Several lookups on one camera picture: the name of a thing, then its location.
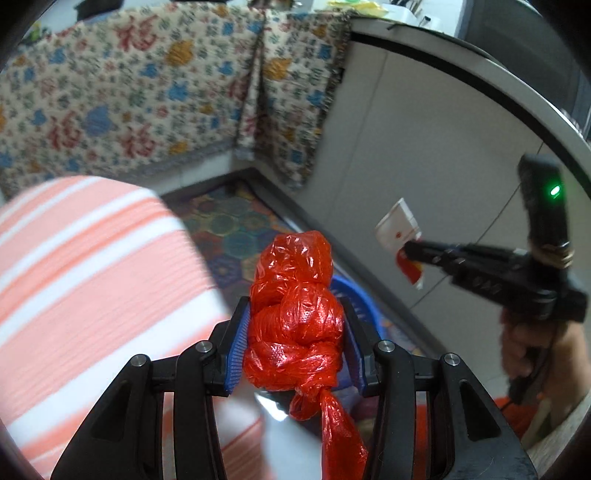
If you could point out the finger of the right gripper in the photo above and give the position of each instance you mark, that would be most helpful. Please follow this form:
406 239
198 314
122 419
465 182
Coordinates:
444 262
430 249

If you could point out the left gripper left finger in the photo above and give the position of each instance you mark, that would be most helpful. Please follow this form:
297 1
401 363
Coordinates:
121 437

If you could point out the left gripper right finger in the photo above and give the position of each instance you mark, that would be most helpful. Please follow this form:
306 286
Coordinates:
432 413

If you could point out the white red-yellow wrapper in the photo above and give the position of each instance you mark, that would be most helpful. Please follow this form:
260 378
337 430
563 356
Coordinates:
393 231

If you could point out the red plastic bag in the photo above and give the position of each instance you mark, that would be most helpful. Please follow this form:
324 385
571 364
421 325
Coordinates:
295 343

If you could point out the blue trash bin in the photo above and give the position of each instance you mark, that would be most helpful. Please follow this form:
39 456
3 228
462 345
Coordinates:
364 306

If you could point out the person's right hand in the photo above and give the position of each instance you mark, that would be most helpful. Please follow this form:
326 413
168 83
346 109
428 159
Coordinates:
566 372

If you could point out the striped pink white tablecloth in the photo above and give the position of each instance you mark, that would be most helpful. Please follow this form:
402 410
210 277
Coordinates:
93 272

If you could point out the patterned fu character blanket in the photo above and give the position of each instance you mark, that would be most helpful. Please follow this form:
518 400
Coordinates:
142 88

